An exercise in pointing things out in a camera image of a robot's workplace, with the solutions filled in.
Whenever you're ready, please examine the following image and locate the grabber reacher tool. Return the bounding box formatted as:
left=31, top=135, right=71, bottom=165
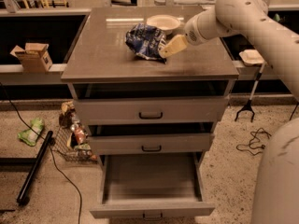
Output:
left=235, top=63, right=265, bottom=121

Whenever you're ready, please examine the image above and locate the blue chip bag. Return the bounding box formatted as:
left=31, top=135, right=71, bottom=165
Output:
left=125, top=23, right=166, bottom=61

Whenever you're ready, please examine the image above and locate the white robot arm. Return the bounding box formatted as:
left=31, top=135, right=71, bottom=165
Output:
left=159, top=0, right=299, bottom=224

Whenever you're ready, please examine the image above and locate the black power cable right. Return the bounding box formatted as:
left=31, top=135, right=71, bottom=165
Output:
left=235, top=102, right=299, bottom=157

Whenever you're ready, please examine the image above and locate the brown cardboard box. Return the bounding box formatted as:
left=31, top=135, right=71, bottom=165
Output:
left=10, top=43, right=52, bottom=73

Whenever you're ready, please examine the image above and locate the white paper bowl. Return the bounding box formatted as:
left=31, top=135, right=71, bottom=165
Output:
left=147, top=15, right=180, bottom=35

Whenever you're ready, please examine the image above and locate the black cable left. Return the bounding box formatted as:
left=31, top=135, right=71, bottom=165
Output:
left=0, top=81, right=83, bottom=224

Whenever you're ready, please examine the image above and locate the white takeout container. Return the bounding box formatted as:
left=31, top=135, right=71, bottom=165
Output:
left=239, top=49, right=264, bottom=66

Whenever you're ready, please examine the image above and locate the green snack bag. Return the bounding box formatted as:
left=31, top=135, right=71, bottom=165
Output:
left=18, top=118, right=44, bottom=147

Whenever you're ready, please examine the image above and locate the middle grey drawer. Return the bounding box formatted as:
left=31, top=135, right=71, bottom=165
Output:
left=89, top=133, right=214, bottom=155

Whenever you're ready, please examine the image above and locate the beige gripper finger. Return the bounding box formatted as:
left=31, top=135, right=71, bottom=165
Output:
left=159, top=35, right=188, bottom=58

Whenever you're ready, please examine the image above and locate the grey drawer cabinet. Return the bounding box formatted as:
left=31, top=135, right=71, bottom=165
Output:
left=61, top=6, right=240, bottom=161

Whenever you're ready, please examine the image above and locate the top grey drawer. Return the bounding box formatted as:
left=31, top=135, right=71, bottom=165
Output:
left=74, top=97, right=228, bottom=125

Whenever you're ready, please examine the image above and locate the grey drawer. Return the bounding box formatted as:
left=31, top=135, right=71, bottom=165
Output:
left=91, top=153, right=215, bottom=221
left=74, top=97, right=228, bottom=125
left=89, top=133, right=214, bottom=155

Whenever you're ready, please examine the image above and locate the bottom grey drawer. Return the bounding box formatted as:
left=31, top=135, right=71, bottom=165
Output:
left=91, top=153, right=215, bottom=221

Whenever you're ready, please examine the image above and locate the wire basket with snacks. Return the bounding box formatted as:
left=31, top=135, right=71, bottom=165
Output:
left=54, top=101, right=97, bottom=162

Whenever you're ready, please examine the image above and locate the black metal floor leg left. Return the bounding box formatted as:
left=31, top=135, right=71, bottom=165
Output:
left=17, top=131, right=53, bottom=205

